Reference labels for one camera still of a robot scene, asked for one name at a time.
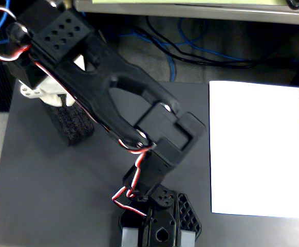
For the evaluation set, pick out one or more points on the white desk board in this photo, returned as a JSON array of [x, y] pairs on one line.
[[190, 11]]

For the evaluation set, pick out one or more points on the white paper sheet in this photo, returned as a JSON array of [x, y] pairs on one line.
[[257, 149]]

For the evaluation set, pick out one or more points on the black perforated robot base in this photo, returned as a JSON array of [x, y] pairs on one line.
[[188, 216]]

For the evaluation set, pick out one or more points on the black foam cube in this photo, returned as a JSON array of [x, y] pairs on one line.
[[75, 126]]

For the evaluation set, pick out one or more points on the grey table clamp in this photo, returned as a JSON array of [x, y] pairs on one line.
[[130, 238], [188, 239]]

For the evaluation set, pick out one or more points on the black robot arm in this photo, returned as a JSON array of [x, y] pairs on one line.
[[93, 77]]

